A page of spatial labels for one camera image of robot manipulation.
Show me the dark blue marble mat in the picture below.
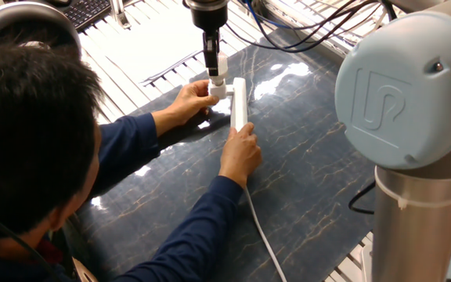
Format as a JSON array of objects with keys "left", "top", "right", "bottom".
[{"left": 74, "top": 31, "right": 377, "bottom": 282}]

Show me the white bulb holder adapter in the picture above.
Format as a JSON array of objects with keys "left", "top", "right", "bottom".
[{"left": 207, "top": 80, "right": 235, "bottom": 99}]

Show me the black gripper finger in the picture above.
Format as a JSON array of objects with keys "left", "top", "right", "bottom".
[{"left": 203, "top": 37, "right": 222, "bottom": 78}]

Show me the aluminium post with bracket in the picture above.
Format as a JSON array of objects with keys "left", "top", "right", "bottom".
[{"left": 110, "top": 0, "right": 132, "bottom": 31}]

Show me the thin black cable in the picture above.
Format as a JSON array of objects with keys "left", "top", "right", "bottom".
[{"left": 0, "top": 197, "right": 60, "bottom": 282}]

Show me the person's left hand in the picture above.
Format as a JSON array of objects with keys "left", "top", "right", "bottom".
[{"left": 151, "top": 79, "right": 220, "bottom": 137}]

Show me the white power strip cable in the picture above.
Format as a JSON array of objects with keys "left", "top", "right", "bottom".
[{"left": 244, "top": 186, "right": 288, "bottom": 282}]

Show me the aluminium corner bracket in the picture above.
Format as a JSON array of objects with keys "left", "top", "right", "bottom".
[{"left": 360, "top": 244, "right": 373, "bottom": 282}]

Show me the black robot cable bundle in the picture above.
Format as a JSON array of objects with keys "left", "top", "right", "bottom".
[{"left": 225, "top": 0, "right": 399, "bottom": 54}]

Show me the left forearm blue sleeve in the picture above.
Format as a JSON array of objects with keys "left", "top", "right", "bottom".
[{"left": 88, "top": 112, "right": 161, "bottom": 199}]

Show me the person's right hand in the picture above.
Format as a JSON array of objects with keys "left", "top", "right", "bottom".
[{"left": 218, "top": 121, "right": 263, "bottom": 190}]

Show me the black keyboard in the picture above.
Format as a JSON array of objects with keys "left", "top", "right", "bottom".
[{"left": 59, "top": 0, "right": 113, "bottom": 32}]

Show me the right forearm blue sleeve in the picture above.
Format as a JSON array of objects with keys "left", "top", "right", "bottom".
[{"left": 114, "top": 175, "right": 244, "bottom": 282}]

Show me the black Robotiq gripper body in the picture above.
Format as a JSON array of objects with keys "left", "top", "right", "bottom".
[{"left": 189, "top": 7, "right": 229, "bottom": 40}]

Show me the white paper stack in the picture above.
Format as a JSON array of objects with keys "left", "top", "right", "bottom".
[{"left": 92, "top": 7, "right": 226, "bottom": 85}]

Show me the black cable loop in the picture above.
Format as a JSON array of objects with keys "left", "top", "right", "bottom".
[{"left": 348, "top": 179, "right": 377, "bottom": 215}]

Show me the white power strip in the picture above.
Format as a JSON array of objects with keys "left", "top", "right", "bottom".
[{"left": 229, "top": 77, "right": 249, "bottom": 132}]

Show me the black ring-shaped device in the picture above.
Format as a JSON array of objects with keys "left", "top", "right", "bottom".
[{"left": 0, "top": 2, "right": 84, "bottom": 60}]

